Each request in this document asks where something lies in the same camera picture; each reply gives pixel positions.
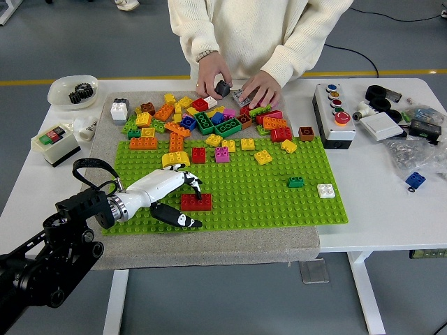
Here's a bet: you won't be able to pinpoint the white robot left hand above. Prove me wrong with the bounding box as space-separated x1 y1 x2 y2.
122 163 204 230

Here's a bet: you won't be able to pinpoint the dark grey brick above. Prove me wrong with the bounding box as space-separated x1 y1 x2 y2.
214 80 233 98

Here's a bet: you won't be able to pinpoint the black metal gears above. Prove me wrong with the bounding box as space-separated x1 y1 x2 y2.
68 83 95 106

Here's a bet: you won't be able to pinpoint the white pushbutton control box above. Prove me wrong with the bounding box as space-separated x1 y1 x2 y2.
312 82 358 150

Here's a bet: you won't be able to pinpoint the clear bag blue parts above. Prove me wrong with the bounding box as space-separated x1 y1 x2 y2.
402 105 447 125

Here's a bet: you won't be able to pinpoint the black power adapter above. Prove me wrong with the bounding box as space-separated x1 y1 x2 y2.
408 119 444 146

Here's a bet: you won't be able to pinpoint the white printed tube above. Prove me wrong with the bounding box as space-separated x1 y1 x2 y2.
72 117 99 142

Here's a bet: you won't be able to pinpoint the white cylinder metal tip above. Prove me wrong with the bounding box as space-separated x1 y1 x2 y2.
352 101 380 123

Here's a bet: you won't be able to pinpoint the orange two-by-four brick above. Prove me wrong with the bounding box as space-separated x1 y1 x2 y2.
153 104 176 121
263 117 289 132
168 132 185 154
129 137 159 152

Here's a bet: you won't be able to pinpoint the beaded bracelet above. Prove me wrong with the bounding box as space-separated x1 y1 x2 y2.
195 50 219 63

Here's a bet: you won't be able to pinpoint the green hollow brick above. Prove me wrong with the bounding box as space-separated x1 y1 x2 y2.
214 117 243 139
196 111 216 136

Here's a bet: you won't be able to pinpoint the white plastic bowl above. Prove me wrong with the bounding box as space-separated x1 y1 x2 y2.
47 75 100 112

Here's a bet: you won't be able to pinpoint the clear bag of screws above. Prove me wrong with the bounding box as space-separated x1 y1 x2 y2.
383 137 447 177

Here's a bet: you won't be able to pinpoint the white furniture frame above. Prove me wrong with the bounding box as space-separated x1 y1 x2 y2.
0 0 24 27

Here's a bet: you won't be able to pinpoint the black floor cable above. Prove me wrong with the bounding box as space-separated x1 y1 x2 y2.
352 6 447 23
324 43 380 79

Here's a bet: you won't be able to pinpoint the grey metal floor plate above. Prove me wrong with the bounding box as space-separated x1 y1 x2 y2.
299 259 332 285

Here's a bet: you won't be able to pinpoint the person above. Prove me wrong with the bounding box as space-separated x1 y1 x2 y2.
167 0 354 109

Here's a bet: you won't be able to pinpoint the person's left hand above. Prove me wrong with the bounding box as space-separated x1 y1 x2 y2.
239 69 282 109

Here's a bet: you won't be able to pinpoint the grey-brown fabric mat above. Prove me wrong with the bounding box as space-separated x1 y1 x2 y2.
80 89 322 271

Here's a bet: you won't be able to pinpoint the orange long curved brick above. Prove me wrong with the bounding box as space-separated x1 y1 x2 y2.
163 122 192 138

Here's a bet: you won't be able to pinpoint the white flat wall switch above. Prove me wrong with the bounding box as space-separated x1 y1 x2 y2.
359 114 406 142

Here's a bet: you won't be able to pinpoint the lime green long brick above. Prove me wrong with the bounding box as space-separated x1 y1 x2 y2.
249 106 274 122

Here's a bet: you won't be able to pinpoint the person's right hand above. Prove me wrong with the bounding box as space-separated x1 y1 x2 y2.
194 51 234 99

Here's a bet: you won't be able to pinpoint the glossy red brick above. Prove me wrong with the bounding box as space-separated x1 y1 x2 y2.
270 127 293 143

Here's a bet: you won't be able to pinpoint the green studded baseplate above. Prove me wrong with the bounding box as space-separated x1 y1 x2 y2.
101 135 351 237

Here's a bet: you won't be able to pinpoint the brown hollow brick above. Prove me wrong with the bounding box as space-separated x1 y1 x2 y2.
235 113 254 131

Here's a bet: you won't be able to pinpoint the long red sloped brick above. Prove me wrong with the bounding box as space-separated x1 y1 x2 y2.
256 110 284 126

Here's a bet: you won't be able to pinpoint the white table leg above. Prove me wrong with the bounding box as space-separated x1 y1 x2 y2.
347 251 388 335
103 269 130 335

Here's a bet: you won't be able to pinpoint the white and grey brick stack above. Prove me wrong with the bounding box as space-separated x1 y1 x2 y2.
110 98 131 127

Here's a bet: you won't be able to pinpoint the white red-green switch box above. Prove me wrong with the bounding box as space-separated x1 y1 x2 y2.
31 124 82 169

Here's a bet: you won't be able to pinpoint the yellow arched brick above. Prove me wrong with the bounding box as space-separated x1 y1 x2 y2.
161 151 191 168

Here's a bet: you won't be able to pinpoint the red two-by-four brick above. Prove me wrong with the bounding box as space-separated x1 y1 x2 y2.
180 193 213 212

